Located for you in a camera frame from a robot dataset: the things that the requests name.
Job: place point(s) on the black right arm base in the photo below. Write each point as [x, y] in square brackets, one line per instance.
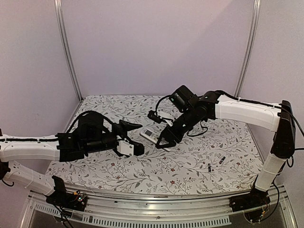
[255, 204]

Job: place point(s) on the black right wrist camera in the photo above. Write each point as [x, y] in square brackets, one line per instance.
[181, 97]

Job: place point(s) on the aluminium frame post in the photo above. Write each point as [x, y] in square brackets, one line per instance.
[66, 48]
[249, 47]

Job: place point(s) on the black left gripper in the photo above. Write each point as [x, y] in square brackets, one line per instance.
[124, 126]

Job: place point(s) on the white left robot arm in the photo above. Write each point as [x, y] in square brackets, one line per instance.
[62, 147]

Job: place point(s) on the left aluminium frame post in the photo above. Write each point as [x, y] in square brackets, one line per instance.
[66, 48]

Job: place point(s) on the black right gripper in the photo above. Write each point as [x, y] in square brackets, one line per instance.
[165, 134]

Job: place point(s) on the white remote control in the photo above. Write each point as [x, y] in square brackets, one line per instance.
[149, 135]

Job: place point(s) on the right aluminium frame post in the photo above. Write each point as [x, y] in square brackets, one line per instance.
[249, 47]

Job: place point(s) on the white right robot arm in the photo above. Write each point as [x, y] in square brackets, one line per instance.
[218, 104]

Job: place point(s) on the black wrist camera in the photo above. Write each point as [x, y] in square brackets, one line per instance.
[90, 126]
[181, 97]

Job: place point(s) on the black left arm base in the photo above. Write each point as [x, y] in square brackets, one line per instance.
[61, 198]

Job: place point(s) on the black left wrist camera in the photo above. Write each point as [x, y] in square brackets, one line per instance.
[90, 126]

